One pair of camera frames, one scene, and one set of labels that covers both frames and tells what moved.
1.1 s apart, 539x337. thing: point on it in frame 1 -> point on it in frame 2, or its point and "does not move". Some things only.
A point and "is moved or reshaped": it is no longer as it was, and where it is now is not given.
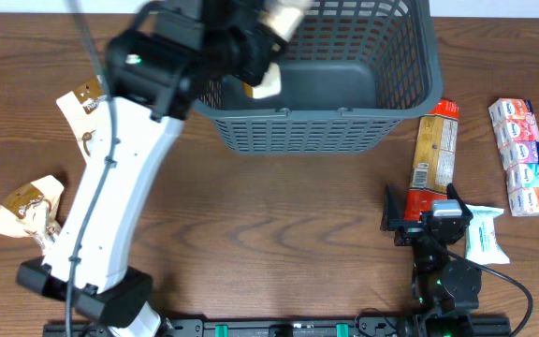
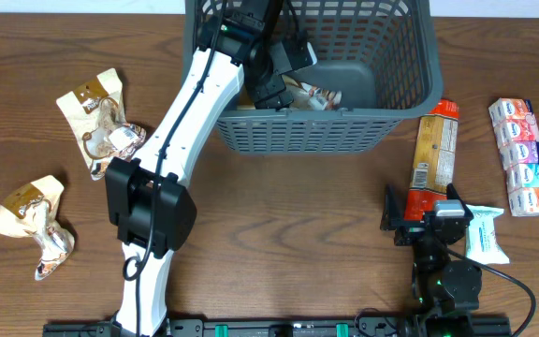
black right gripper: x=393 y=219 does not move
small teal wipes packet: x=481 y=244 does not move
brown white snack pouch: x=282 y=17 is moved or reshaped
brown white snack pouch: x=30 y=212 does not move
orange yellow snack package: x=434 y=160 does not move
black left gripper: x=251 y=48 -> x=272 y=82
